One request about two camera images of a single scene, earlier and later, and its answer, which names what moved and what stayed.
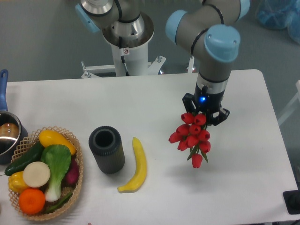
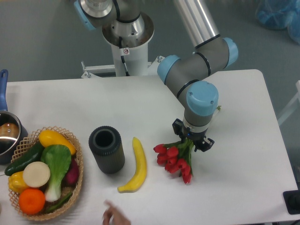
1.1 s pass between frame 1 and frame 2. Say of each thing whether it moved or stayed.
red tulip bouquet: moved
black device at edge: stayed
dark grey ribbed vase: stayed
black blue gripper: moved
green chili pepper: stayed
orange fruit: stayed
